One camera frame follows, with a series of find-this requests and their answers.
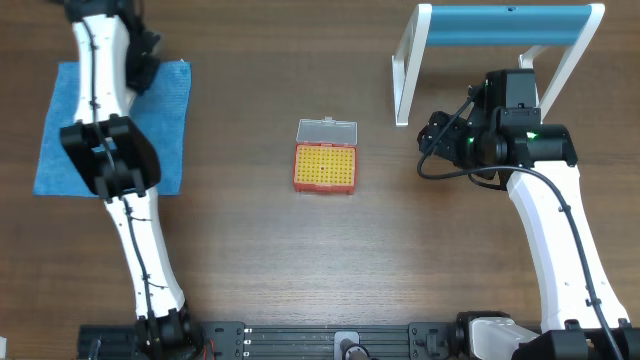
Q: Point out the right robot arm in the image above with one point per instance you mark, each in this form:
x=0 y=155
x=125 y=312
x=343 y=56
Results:
x=555 y=240

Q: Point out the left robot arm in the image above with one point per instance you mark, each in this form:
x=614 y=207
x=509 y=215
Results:
x=150 y=260

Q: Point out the red and yellow tip box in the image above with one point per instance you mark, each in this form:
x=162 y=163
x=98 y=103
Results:
x=325 y=165

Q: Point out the blue cloth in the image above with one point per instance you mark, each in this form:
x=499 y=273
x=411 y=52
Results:
x=172 y=130

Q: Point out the white and blue stand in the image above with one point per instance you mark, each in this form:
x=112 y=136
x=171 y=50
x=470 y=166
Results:
x=500 y=25

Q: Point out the mounting rail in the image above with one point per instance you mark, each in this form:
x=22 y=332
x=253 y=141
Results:
x=300 y=340

